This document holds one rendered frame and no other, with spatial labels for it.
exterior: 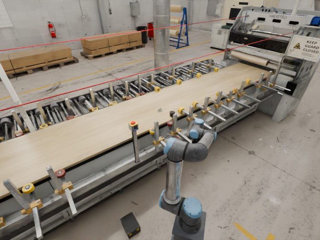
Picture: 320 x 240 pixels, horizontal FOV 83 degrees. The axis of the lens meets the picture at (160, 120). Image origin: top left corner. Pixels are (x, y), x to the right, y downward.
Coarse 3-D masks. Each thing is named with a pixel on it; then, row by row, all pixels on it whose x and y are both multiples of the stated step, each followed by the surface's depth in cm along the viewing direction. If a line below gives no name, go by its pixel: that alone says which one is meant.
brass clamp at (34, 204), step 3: (36, 201) 148; (30, 204) 146; (33, 204) 146; (36, 204) 146; (39, 204) 146; (42, 204) 150; (30, 207) 144; (33, 207) 144; (39, 207) 147; (21, 210) 142; (24, 210) 142; (27, 210) 142; (30, 210) 144; (24, 213) 142; (27, 213) 144
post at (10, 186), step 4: (4, 180) 124; (8, 180) 124; (4, 184) 123; (8, 184) 124; (12, 184) 127; (8, 188) 125; (12, 188) 127; (16, 188) 131; (12, 192) 129; (16, 192) 130; (16, 196) 132; (20, 196) 134; (20, 200) 136; (24, 200) 137; (20, 204) 137; (24, 204) 139; (28, 204) 142; (24, 208) 141; (28, 208) 143; (32, 212) 147; (32, 216) 149
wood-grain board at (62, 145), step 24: (216, 72) 349; (240, 72) 348; (264, 72) 348; (144, 96) 274; (168, 96) 274; (192, 96) 274; (216, 96) 273; (72, 120) 225; (96, 120) 225; (120, 120) 225; (144, 120) 225; (168, 120) 224; (0, 144) 192; (24, 144) 192; (48, 144) 191; (72, 144) 191; (96, 144) 191; (0, 168) 166; (24, 168) 166; (0, 192) 147
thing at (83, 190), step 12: (264, 96) 316; (240, 108) 283; (216, 120) 257; (144, 156) 204; (156, 156) 209; (120, 168) 191; (132, 168) 193; (96, 180) 179; (108, 180) 180; (72, 192) 168; (84, 192) 168; (60, 204) 159; (48, 216) 156; (12, 228) 144; (24, 228) 147
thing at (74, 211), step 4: (64, 176) 168; (64, 180) 161; (68, 188) 155; (68, 192) 152; (68, 196) 149; (68, 200) 146; (72, 200) 146; (72, 204) 144; (72, 208) 141; (72, 212) 138; (76, 212) 138
